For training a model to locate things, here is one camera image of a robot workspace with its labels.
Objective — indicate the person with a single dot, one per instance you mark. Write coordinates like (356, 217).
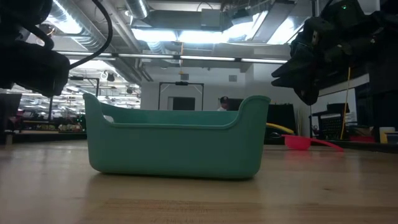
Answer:
(222, 105)

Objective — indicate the black cabinet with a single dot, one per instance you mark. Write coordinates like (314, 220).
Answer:
(280, 115)

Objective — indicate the teal plastic basket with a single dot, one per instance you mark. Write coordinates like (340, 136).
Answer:
(174, 149)

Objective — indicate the long tube light bar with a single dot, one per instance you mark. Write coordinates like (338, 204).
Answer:
(205, 58)

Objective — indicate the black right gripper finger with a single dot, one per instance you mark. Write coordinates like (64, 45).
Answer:
(306, 88)
(303, 53)

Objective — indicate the red measuring cup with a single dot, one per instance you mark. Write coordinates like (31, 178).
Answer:
(297, 142)

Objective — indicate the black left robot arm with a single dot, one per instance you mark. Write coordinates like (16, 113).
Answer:
(18, 18)

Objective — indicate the yellow measuring cup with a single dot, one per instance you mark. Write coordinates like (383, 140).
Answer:
(280, 127)

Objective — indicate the black shelf unit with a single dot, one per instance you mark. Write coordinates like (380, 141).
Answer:
(329, 127)

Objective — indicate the dark monitor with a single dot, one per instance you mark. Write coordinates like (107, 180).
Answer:
(9, 105)

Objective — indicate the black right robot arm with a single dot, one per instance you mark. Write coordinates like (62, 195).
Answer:
(388, 21)

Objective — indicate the yellow box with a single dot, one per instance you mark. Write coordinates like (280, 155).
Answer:
(385, 133)

